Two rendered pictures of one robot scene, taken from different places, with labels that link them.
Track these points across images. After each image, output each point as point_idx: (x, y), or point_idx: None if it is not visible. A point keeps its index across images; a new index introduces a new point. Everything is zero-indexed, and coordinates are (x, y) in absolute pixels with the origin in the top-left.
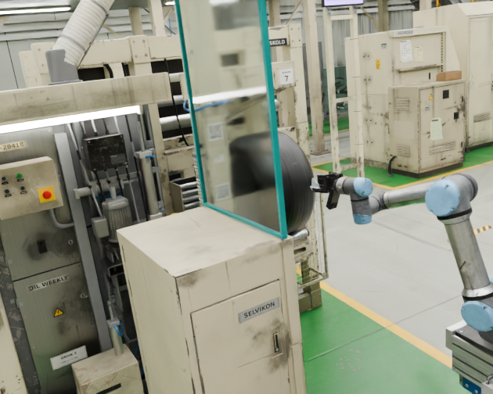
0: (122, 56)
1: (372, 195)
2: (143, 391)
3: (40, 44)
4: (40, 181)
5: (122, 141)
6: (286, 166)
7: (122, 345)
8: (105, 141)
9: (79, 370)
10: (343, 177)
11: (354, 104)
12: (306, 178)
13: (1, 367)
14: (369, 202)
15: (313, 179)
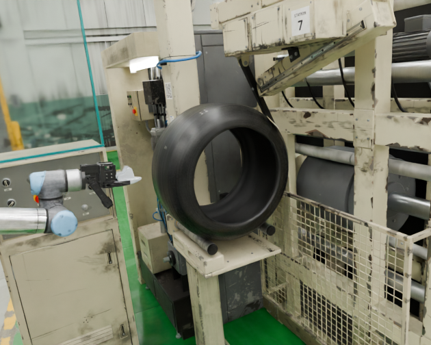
0: (245, 7)
1: (57, 206)
2: (150, 260)
3: (211, 6)
4: (134, 103)
5: (150, 85)
6: (160, 146)
7: (161, 228)
8: (146, 83)
9: (153, 224)
10: (75, 169)
11: None
12: (163, 170)
13: (124, 191)
14: (44, 206)
15: (125, 167)
